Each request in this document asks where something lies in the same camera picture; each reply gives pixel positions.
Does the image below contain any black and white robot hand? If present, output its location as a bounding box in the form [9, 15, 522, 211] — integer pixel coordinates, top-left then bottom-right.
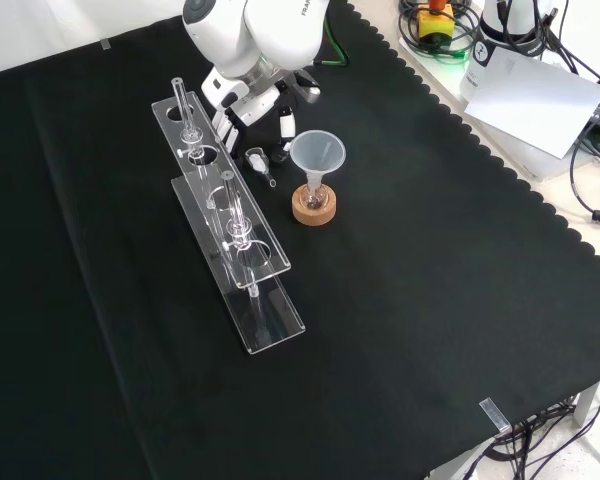
[201, 69, 297, 162]

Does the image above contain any clear glass weighing funnel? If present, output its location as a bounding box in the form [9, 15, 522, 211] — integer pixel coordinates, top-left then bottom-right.
[244, 146, 278, 189]

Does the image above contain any translucent plastic funnel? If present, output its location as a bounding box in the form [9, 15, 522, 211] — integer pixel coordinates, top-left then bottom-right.
[289, 130, 347, 194]

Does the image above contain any clear acrylic funnel stand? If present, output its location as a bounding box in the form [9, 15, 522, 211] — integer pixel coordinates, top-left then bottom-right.
[151, 76, 307, 356]

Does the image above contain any small round-bottom glass flask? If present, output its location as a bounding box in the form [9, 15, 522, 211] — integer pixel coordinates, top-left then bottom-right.
[302, 180, 327, 210]

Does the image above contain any yellow stop button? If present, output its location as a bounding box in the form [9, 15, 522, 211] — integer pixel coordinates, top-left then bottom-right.
[417, 0, 455, 44]

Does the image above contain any black cloth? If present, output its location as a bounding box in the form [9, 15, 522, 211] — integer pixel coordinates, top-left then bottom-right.
[0, 0, 600, 480]

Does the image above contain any white paper sheet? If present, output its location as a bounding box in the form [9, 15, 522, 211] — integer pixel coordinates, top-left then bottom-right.
[464, 47, 600, 161]

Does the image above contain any pale board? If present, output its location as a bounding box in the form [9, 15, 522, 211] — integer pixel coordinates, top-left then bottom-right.
[397, 29, 584, 184]

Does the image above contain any white table leg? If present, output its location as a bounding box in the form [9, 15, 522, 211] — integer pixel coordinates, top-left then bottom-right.
[573, 377, 600, 429]

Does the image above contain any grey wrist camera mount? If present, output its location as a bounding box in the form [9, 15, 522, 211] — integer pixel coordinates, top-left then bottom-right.
[293, 71, 322, 105]

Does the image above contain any green cable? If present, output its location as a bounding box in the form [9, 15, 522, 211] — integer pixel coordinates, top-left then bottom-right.
[313, 19, 470, 67]

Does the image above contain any cork ring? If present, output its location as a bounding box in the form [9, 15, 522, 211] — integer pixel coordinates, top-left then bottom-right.
[291, 183, 339, 226]

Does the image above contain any black cable bundle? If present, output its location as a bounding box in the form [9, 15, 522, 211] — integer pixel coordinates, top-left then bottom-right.
[462, 392, 600, 480]

